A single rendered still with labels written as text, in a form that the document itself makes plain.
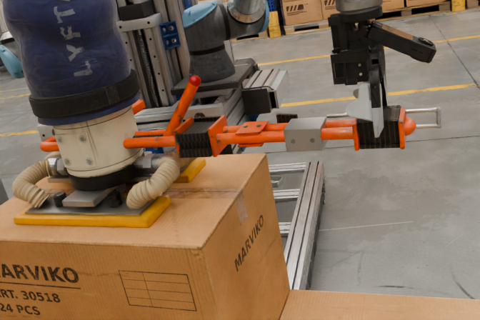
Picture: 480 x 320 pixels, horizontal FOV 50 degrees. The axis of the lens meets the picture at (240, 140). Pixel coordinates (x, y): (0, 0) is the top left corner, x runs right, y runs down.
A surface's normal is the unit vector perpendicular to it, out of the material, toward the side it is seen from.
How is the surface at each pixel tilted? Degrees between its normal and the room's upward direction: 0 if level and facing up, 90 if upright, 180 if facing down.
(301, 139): 90
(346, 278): 0
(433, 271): 0
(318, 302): 0
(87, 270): 90
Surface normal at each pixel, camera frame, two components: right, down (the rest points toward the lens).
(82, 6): 0.45, -0.13
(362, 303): -0.18, -0.92
